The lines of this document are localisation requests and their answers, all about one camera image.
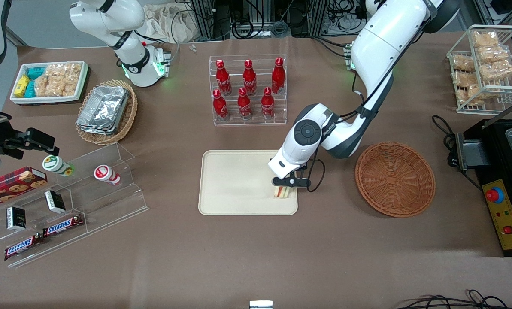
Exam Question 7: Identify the cream rectangular tray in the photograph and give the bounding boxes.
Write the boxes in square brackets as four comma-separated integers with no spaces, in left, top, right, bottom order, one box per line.
[198,149,299,216]

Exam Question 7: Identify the light wicker basket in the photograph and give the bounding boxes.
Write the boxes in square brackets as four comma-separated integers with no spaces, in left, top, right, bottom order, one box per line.
[76,79,138,146]

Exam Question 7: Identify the brown wicker basket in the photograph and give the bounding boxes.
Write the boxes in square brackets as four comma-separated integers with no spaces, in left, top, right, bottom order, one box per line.
[354,142,436,218]

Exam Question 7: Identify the green cap yogurt bottle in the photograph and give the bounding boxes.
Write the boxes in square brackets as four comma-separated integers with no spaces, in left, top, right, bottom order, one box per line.
[42,154,76,177]

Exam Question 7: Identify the red tartan cookie box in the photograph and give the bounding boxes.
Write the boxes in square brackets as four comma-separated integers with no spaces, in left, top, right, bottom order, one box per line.
[0,166,48,211]

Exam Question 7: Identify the clear acrylic bottle rack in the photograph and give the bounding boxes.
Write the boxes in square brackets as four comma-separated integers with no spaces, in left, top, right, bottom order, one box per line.
[209,54,288,127]

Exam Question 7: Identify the white rectangular snack bin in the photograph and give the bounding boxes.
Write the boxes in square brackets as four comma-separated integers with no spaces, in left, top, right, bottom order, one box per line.
[9,61,89,106]

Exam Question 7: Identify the yellow snack packet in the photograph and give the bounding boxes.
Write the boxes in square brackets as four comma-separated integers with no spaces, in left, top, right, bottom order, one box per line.
[14,75,30,97]

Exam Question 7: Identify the clear bag rice crackers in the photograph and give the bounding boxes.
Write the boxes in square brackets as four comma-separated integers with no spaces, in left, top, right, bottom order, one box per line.
[34,64,64,97]
[60,63,83,97]

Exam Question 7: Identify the small black drink carton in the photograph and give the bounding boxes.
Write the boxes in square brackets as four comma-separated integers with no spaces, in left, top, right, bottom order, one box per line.
[6,206,27,232]
[44,190,67,214]

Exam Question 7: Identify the red cola bottle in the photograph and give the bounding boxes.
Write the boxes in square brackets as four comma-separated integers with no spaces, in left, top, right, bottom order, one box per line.
[215,59,233,96]
[242,60,258,96]
[271,57,286,94]
[237,87,253,120]
[261,87,276,120]
[212,89,230,121]

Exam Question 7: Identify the stacked aluminium foil containers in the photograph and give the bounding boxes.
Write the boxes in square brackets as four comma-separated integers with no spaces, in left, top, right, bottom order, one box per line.
[76,85,130,136]

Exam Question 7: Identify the red cap yogurt bottle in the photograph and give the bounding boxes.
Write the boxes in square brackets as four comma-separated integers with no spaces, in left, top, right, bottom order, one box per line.
[94,164,122,186]

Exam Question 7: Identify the snickers chocolate bar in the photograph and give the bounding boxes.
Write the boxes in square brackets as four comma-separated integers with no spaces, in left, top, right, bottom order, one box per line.
[42,213,85,238]
[3,233,43,262]

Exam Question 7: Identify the clear acrylic step display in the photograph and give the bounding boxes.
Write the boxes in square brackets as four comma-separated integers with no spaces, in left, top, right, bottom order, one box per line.
[0,142,149,269]

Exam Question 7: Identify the beige cloth bag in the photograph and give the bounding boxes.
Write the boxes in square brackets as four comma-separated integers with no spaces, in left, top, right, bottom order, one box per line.
[143,3,193,44]

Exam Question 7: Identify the grey metal box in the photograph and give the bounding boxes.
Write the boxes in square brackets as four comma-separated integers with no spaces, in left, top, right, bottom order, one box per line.
[455,132,491,172]

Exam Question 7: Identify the red emergency stop button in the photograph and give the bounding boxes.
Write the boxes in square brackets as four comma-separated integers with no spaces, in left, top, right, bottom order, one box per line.
[485,186,506,205]

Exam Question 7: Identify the bagged fried snack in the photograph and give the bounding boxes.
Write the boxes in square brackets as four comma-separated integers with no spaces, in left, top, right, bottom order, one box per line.
[451,53,476,72]
[451,70,479,103]
[472,30,500,48]
[478,59,512,82]
[476,45,512,64]

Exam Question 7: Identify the black machine housing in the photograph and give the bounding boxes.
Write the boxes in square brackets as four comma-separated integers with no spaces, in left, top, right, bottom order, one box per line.
[455,118,512,258]

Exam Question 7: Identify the yellow control panel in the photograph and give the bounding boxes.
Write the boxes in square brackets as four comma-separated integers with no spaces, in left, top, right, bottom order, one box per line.
[482,179,512,251]

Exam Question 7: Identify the silver metal bar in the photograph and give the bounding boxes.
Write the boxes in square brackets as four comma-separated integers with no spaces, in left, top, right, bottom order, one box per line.
[482,95,512,129]

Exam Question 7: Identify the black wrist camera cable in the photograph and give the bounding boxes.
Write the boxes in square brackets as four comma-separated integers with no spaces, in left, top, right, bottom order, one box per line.
[306,77,394,193]

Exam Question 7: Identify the black background cable bundle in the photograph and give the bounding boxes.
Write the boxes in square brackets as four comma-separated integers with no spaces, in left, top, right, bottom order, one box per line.
[232,0,368,38]

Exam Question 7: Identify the black machine power cable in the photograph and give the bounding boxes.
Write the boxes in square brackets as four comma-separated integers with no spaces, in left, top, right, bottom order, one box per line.
[431,115,484,191]

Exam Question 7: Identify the aluminium frame profile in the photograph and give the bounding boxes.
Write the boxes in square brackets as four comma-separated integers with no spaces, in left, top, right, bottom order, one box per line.
[189,0,233,42]

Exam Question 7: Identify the black floor cables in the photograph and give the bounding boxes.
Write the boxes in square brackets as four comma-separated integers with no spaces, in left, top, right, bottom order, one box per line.
[394,289,512,309]

